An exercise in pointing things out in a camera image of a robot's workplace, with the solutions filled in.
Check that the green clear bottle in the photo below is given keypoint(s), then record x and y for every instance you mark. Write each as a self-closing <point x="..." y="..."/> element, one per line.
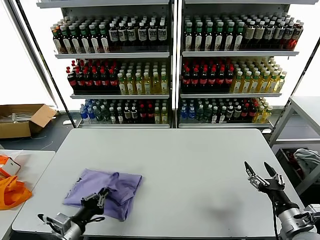
<point x="99" y="114"/>
<point x="106" y="115"/>
<point x="207" y="113"/>
<point x="200" y="113"/>

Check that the red patterned item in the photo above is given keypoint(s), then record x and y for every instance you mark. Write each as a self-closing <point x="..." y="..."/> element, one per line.
<point x="292" y="158"/>

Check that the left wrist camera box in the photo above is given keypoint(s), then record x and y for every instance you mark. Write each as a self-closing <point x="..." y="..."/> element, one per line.
<point x="61" y="218"/>

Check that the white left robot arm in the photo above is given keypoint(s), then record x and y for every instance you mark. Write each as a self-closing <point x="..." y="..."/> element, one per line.
<point x="72" y="230"/>

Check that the yellow juice bottle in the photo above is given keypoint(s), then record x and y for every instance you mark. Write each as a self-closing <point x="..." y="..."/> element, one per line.
<point x="130" y="85"/>
<point x="164" y="116"/>
<point x="281" y="82"/>
<point x="157" y="116"/>
<point x="267" y="114"/>
<point x="238" y="83"/>
<point x="264" y="83"/>
<point x="259" y="115"/>
<point x="273" y="83"/>
<point x="122" y="85"/>
<point x="139" y="85"/>
<point x="156" y="84"/>
<point x="246" y="83"/>
<point x="255" y="83"/>
<point x="164" y="84"/>
<point x="147" y="84"/>

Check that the grey white cloth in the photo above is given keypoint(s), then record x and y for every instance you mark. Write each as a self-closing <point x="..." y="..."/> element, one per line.
<point x="306" y="157"/>

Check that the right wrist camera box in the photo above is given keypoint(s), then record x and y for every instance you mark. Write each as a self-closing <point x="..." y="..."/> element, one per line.
<point x="313" y="211"/>

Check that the grey label dark bottle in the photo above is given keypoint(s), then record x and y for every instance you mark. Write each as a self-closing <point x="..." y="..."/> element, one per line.
<point x="279" y="35"/>
<point x="270" y="35"/>
<point x="288" y="35"/>

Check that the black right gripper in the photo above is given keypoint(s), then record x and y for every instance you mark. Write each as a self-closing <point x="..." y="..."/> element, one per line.
<point x="277" y="195"/>

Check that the white side table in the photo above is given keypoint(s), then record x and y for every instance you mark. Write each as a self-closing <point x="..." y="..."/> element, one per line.
<point x="37" y="162"/>

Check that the small white floor object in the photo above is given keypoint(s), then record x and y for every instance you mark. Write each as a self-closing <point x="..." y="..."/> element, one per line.
<point x="67" y="122"/>

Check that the clear plastic packs bundle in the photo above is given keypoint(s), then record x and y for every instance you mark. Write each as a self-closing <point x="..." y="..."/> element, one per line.
<point x="15" y="117"/>

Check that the green cap tea bottle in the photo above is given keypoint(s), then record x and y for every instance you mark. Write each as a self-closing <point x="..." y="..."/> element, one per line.
<point x="209" y="37"/>
<point x="94" y="38"/>
<point x="230" y="37"/>
<point x="75" y="39"/>
<point x="219" y="37"/>
<point x="104" y="38"/>
<point x="239" y="37"/>
<point x="66" y="40"/>
<point x="199" y="37"/>
<point x="84" y="38"/>
<point x="189" y="37"/>

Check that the orange fabric bag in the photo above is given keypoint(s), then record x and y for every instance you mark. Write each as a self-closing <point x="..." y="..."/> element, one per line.
<point x="12" y="192"/>

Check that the beige label dark bottle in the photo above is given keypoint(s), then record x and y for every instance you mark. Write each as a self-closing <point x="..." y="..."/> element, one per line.
<point x="260" y="35"/>
<point x="250" y="35"/>

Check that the reddish tea bottle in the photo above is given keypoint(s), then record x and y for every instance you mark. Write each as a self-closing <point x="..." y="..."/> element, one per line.
<point x="57" y="40"/>
<point x="297" y="36"/>

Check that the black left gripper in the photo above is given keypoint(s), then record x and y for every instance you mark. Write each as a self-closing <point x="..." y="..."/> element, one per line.
<point x="91" y="208"/>

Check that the small dark drink bottle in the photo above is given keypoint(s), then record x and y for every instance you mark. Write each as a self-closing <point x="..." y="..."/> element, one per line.
<point x="238" y="114"/>
<point x="113" y="116"/>
<point x="127" y="115"/>
<point x="215" y="115"/>
<point x="223" y="115"/>
<point x="230" y="115"/>
<point x="120" y="116"/>
<point x="134" y="115"/>

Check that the black storage crate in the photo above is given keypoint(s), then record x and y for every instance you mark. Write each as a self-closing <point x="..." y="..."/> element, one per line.
<point x="282" y="156"/>

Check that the grey frame pole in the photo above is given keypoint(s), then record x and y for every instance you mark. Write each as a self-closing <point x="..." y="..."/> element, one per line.
<point x="30" y="50"/>

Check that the white label dark bottle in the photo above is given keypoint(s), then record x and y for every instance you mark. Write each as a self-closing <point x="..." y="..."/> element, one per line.
<point x="131" y="33"/>
<point x="142" y="33"/>
<point x="113" y="33"/>
<point x="122" y="33"/>
<point x="152" y="33"/>
<point x="162" y="33"/>

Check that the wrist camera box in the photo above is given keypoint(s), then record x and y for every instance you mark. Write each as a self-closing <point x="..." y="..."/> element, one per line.
<point x="313" y="211"/>
<point x="61" y="218"/>

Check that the grey metal shelf rack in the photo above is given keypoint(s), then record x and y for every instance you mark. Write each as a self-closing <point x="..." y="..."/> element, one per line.
<point x="112" y="55"/>
<point x="240" y="53"/>

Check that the brown cardboard box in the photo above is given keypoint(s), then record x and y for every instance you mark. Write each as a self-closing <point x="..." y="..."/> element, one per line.
<point x="15" y="130"/>

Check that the grey metal frame table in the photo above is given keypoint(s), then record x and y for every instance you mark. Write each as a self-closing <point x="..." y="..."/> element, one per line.
<point x="282" y="120"/>

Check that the plain purple t-shirt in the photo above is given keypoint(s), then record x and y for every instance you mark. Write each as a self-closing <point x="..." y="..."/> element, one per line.
<point x="120" y="185"/>

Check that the red cap cola bottle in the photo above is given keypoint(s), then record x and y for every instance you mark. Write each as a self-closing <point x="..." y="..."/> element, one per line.
<point x="96" y="81"/>
<point x="195" y="81"/>
<point x="245" y="112"/>
<point x="104" y="81"/>
<point x="252" y="112"/>
<point x="113" y="81"/>
<point x="80" y="81"/>
<point x="212" y="81"/>
<point x="88" y="81"/>
<point x="150" y="114"/>
<point x="221" y="81"/>
<point x="229" y="81"/>
<point x="72" y="81"/>
<point x="186" y="81"/>
<point x="204" y="81"/>
<point x="142" y="114"/>

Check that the blue water bottle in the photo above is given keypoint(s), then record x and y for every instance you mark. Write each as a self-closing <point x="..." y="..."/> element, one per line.
<point x="184" y="113"/>
<point x="91" y="113"/>
<point x="191" y="113"/>
<point x="83" y="113"/>

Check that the black frame pole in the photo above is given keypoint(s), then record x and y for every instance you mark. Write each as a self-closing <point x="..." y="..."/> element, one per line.
<point x="46" y="62"/>
<point x="305" y="69"/>

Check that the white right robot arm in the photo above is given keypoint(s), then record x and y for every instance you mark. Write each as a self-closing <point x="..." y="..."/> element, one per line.
<point x="292" y="220"/>

